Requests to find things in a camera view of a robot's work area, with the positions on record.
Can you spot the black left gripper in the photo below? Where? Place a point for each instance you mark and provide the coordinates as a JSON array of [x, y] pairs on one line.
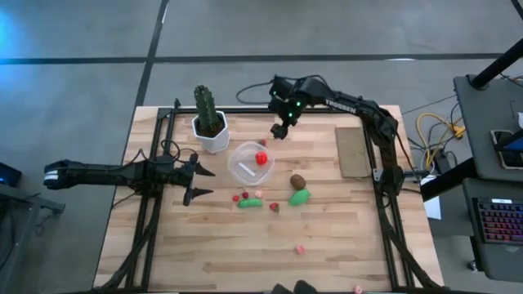
[[189, 175]]

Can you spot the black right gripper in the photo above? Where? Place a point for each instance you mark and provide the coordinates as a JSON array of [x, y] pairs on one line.
[[288, 100]]

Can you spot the red toy cherry pair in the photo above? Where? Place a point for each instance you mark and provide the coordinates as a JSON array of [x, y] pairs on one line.
[[245, 195]]

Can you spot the small pink toy fruit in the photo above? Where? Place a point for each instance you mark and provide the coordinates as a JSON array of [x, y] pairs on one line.
[[258, 193], [300, 249], [358, 289]]

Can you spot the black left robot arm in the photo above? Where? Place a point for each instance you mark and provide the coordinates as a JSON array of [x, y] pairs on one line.
[[102, 173]]

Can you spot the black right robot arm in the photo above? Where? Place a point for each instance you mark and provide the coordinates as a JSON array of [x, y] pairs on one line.
[[347, 106]]

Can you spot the clear plastic tupperware container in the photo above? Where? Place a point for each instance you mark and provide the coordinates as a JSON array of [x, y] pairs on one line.
[[241, 159]]

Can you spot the red toy pepper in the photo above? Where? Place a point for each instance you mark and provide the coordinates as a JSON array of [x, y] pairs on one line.
[[261, 158]]

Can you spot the white hexagonal plant pot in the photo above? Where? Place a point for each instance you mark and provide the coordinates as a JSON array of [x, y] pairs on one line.
[[216, 143]]

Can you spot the brown toy kiwi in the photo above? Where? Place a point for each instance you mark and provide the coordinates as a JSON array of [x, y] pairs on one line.
[[298, 181]]

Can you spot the green toy cucumber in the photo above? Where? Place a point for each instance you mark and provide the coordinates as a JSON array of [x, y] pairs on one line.
[[250, 203]]

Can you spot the green toy vegetable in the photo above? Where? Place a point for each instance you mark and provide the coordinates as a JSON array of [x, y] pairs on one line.
[[299, 198]]

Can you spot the green cactus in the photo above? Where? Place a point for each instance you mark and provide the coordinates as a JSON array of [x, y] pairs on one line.
[[205, 108]]

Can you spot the red toy strawberry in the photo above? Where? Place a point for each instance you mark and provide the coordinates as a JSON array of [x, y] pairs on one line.
[[274, 207]]

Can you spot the brown cardboard sheet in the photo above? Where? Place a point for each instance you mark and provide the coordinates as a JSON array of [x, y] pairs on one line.
[[352, 152]]

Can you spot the black rounded object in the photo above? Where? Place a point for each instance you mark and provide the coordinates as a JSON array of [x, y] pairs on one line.
[[282, 289], [305, 286]]

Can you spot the black power strip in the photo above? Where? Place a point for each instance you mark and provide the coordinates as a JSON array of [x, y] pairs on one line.
[[442, 161]]

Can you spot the white paper sheet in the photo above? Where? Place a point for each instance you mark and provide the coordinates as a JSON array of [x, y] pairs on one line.
[[433, 206]]

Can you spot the black diagonal beam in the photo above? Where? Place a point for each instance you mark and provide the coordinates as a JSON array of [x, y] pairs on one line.
[[445, 181]]

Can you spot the grey metal stand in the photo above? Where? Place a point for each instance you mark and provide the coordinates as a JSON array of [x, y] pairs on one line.
[[24, 204]]

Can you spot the black device with blue light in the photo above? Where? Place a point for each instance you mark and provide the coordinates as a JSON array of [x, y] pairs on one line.
[[8, 175]]

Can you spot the grey desk with phone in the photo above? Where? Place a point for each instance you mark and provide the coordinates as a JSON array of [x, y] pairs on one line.
[[478, 122]]

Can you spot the smartphone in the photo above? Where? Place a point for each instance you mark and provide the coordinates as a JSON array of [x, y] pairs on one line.
[[504, 151]]

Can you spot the black pole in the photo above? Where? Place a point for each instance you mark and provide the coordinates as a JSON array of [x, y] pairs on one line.
[[496, 65]]

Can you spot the backlit rainbow keyboard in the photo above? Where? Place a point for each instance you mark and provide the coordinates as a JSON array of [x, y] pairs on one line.
[[500, 222]]

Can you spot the grey desk with keyboard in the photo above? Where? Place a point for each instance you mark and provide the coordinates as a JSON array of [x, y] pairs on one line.
[[496, 261]]

